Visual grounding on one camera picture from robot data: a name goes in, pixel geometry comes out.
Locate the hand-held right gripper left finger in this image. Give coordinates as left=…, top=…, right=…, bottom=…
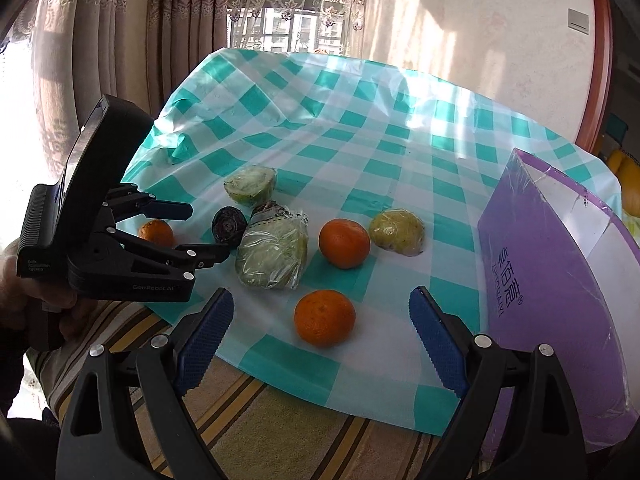
left=55, top=287, right=235, bottom=480

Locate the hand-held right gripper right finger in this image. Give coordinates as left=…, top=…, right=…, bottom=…
left=409, top=286, right=588, bottom=480

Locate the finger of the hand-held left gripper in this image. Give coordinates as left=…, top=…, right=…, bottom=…
left=102, top=184, right=195, bottom=222
left=107, top=226, right=232, bottom=281

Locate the small orange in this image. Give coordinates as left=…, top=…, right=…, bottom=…
left=138, top=219, right=175, bottom=248

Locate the plastic-wrapped yellow-green vegetable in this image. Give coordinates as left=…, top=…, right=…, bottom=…
left=368, top=209, right=426, bottom=257

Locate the purple cardboard box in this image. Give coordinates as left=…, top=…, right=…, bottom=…
left=477, top=147, right=640, bottom=453

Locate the person's left hand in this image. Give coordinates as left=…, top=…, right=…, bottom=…
left=0, top=237, right=94, bottom=356

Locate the large plastic-wrapped green cabbage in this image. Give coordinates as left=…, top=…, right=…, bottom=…
left=235, top=208, right=310, bottom=291

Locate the plastic-wrapped cut green cabbage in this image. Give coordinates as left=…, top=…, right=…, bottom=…
left=223, top=165, right=278, bottom=207

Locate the striped brown cloth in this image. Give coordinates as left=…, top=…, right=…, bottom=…
left=25, top=305, right=501, bottom=480

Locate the brown patterned curtain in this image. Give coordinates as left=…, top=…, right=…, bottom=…
left=0, top=0, right=233, bottom=226

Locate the teal checked tablecloth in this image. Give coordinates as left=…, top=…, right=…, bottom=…
left=120, top=49, right=623, bottom=453

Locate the barred window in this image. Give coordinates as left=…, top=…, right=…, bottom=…
left=227, top=0, right=361, bottom=56

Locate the yellow round object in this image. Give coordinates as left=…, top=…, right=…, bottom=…
left=605, top=149, right=640, bottom=186

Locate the wooden door frame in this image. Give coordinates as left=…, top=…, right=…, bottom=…
left=575, top=0, right=614, bottom=153

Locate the white wall switch plate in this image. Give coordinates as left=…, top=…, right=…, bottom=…
left=568, top=8, right=593, bottom=35

